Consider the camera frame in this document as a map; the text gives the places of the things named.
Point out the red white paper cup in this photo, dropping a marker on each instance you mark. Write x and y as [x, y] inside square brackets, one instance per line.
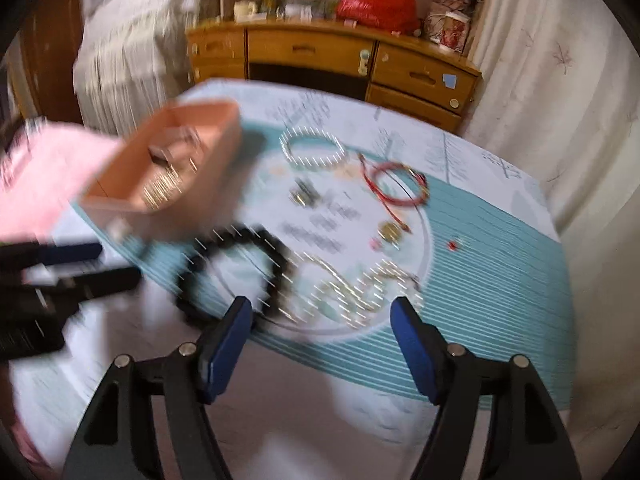
[455, 28]

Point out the white curtain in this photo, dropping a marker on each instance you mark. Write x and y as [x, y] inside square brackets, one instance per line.
[560, 100]

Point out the wooden desk with drawers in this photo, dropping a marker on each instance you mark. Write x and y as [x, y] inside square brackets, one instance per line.
[407, 75]

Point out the brown wooden door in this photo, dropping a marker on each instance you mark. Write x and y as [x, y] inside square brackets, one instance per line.
[50, 39]

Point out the pink rectangular jewelry tray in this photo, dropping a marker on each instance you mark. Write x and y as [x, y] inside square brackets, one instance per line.
[159, 204]

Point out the pink twisted bangle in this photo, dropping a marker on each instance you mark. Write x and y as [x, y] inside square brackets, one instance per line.
[182, 149]

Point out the pink blanket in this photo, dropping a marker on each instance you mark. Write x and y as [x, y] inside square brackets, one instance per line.
[44, 172]

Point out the teal placemat with print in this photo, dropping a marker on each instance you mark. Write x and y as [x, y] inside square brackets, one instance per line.
[484, 277]

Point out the tree print tablecloth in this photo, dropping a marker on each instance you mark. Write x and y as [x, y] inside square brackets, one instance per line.
[282, 420]

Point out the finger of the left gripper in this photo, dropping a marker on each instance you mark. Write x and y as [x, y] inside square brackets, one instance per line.
[85, 287]
[25, 255]

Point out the lace covered furniture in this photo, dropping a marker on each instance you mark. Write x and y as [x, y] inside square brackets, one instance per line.
[132, 61]

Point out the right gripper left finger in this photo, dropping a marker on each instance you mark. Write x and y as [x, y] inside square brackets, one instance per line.
[116, 438]

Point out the small gold pendant charm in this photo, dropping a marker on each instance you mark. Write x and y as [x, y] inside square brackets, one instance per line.
[388, 235]

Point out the cream mug on desk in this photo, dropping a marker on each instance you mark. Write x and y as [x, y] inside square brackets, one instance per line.
[244, 10]

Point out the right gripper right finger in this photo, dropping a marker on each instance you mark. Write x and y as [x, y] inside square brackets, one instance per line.
[526, 436]

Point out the small silver flower brooch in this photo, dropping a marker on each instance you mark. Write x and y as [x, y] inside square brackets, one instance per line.
[304, 194]

